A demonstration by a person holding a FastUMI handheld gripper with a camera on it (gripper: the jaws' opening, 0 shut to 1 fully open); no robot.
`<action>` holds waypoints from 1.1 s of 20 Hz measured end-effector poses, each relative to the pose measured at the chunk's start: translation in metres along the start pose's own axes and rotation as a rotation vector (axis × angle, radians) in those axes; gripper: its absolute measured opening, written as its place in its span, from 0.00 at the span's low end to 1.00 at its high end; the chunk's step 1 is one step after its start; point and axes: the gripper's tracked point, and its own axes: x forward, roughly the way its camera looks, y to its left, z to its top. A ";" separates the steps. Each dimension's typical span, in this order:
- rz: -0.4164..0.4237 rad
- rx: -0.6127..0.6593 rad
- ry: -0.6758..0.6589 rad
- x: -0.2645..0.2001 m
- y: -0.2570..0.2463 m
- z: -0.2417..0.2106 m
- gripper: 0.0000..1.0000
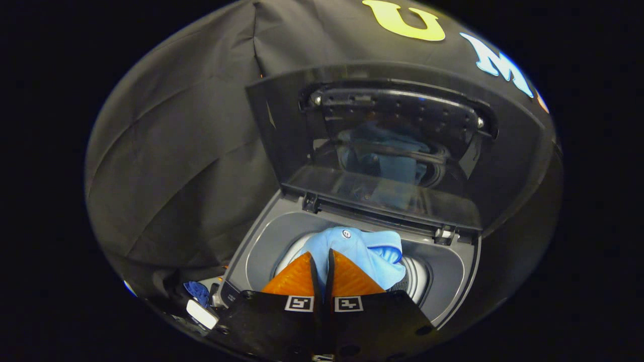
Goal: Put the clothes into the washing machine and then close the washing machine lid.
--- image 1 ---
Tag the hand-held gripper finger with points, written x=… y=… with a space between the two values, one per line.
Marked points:
x=328 y=289
x=317 y=289

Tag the light blue polo shirt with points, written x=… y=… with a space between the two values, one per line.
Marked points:
x=357 y=251

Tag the dark washing machine lid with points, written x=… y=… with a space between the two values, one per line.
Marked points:
x=282 y=130

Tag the white rounded object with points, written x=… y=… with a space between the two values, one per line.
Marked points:
x=202 y=314

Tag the blue cloth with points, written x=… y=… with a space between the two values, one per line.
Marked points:
x=197 y=292

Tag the black backdrop cloth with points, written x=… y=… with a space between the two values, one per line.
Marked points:
x=176 y=151

